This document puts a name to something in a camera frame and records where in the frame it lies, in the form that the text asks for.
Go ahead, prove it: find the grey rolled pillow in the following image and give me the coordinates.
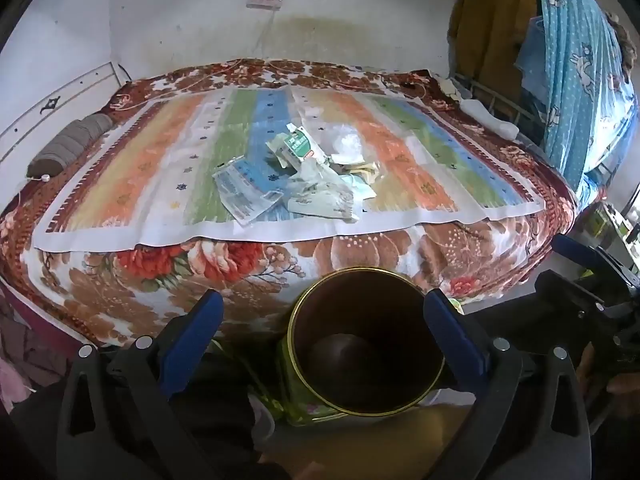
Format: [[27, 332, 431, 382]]
[[26, 112, 114, 179]]

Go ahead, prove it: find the white folded cloth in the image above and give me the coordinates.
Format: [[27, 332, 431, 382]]
[[457, 99, 521, 140]]

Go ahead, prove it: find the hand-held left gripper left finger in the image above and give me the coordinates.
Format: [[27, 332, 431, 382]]
[[56, 290, 224, 480]]

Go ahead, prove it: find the floral brown blanket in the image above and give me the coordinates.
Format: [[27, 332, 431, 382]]
[[0, 59, 578, 348]]

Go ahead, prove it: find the clear printed plastic wrapper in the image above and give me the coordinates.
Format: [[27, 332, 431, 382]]
[[212, 156, 285, 227]]

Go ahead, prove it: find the white green plastic bag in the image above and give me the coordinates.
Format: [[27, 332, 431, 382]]
[[284, 159, 362, 224]]

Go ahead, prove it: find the mustard yellow hanging cloth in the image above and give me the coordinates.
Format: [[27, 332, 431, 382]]
[[447, 0, 541, 106]]

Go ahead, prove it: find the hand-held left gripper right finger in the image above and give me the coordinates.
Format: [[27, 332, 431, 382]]
[[422, 288, 598, 480]]

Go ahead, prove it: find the metal rack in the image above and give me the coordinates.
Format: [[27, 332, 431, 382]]
[[452, 72, 551, 146]]

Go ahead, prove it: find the green white carton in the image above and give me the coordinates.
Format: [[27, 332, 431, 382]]
[[266, 124, 332, 172]]

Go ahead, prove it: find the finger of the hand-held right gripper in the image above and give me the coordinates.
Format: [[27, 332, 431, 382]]
[[551, 234, 612, 275], [534, 269, 607, 313]]

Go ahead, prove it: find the person's right hand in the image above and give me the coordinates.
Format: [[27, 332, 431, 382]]
[[575, 342, 640, 411]]

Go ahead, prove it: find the blue printed hanging cloth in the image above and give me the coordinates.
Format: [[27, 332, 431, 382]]
[[522, 0, 640, 211]]

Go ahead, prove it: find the white panelled cabinet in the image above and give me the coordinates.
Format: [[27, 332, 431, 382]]
[[0, 61, 132, 161]]

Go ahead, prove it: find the green round tin bin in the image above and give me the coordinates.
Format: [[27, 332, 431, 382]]
[[277, 268, 447, 426]]

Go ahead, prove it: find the light blue cloth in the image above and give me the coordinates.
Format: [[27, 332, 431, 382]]
[[514, 14, 547, 92]]

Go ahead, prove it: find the green white box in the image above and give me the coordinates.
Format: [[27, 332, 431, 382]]
[[586, 206, 623, 238]]

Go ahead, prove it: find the striped colourful mat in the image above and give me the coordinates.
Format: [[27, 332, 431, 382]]
[[32, 85, 546, 252]]

